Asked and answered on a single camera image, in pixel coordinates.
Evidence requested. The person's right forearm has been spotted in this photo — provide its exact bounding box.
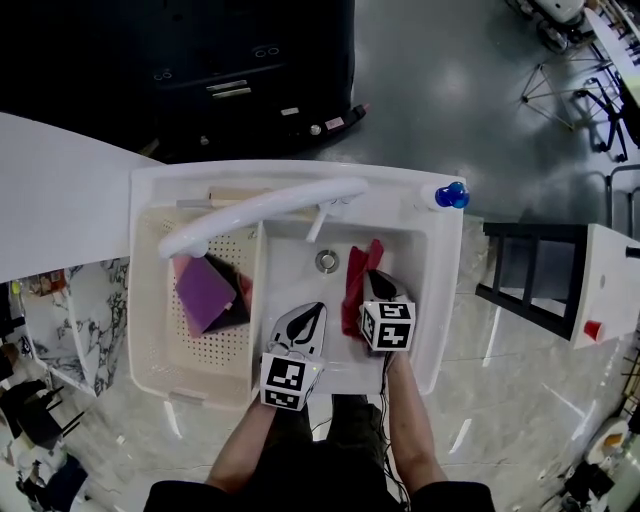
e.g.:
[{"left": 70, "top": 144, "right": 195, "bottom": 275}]
[{"left": 387, "top": 349, "right": 449, "bottom": 489}]

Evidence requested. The marble pattern sink cabinet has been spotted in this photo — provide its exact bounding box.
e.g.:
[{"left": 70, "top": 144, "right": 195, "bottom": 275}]
[{"left": 9, "top": 257, "right": 131, "bottom": 399}]

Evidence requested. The cream perforated basket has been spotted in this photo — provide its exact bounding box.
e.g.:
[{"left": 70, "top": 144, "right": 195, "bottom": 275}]
[{"left": 128, "top": 207, "right": 266, "bottom": 411}]

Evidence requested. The white sink unit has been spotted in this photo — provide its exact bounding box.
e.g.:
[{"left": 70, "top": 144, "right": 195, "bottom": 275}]
[{"left": 128, "top": 159, "right": 469, "bottom": 411}]

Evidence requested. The white curved faucet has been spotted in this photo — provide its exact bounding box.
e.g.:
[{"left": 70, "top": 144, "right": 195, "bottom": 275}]
[{"left": 158, "top": 177, "right": 370, "bottom": 260}]

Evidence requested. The black metal table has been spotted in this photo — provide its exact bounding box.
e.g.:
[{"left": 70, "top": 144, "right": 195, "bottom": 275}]
[{"left": 0, "top": 339, "right": 84, "bottom": 451}]

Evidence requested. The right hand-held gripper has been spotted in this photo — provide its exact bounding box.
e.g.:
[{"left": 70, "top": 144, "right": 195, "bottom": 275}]
[{"left": 359, "top": 270, "right": 418, "bottom": 353}]

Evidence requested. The purple cloth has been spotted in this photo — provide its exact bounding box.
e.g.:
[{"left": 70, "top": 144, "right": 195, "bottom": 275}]
[{"left": 174, "top": 257, "right": 237, "bottom": 335}]

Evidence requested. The white side table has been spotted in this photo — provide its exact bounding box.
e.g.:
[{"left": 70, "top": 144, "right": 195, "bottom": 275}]
[{"left": 474, "top": 223, "right": 640, "bottom": 351}]

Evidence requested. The person's left forearm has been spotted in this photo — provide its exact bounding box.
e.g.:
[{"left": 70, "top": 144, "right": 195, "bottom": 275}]
[{"left": 207, "top": 399, "right": 279, "bottom": 494}]

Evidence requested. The pink cloth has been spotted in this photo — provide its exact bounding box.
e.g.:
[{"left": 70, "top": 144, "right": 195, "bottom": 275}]
[{"left": 172, "top": 255, "right": 255, "bottom": 307}]

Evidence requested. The blue-capped soap pump bottle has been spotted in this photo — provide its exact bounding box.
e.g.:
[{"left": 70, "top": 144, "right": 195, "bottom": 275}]
[{"left": 419, "top": 180, "right": 471, "bottom": 211}]

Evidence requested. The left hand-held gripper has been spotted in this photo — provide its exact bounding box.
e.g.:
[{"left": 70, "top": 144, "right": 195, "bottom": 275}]
[{"left": 259, "top": 301, "right": 329, "bottom": 413}]

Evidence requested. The amber liquid bottle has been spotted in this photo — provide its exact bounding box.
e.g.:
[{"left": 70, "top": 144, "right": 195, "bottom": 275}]
[{"left": 27, "top": 269, "right": 69, "bottom": 296}]

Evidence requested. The red cloth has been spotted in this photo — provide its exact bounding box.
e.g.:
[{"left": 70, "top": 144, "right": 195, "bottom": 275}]
[{"left": 341, "top": 238, "right": 386, "bottom": 346}]

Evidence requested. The black mesh office chair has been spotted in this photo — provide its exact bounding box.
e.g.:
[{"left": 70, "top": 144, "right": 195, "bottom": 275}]
[{"left": 572, "top": 74, "right": 632, "bottom": 164}]

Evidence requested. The round white table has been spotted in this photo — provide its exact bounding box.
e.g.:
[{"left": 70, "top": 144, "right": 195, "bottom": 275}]
[{"left": 519, "top": 7, "right": 640, "bottom": 132}]

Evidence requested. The beige sponge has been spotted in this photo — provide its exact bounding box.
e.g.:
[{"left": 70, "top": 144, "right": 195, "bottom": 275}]
[{"left": 207, "top": 185, "right": 274, "bottom": 202}]

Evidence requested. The dark grey cloth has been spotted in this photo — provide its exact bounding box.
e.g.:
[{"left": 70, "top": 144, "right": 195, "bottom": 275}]
[{"left": 202, "top": 252, "right": 251, "bottom": 331}]

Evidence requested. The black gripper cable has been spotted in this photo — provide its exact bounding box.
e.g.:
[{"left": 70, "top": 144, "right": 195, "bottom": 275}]
[{"left": 378, "top": 349, "right": 412, "bottom": 509}]

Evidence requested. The person's black shirt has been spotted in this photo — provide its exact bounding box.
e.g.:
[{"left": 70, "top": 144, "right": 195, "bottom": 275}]
[{"left": 144, "top": 439, "right": 496, "bottom": 512}]

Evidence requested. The large black copier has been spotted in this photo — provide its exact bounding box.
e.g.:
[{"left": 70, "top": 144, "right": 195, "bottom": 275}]
[{"left": 0, "top": 0, "right": 371, "bottom": 164}]

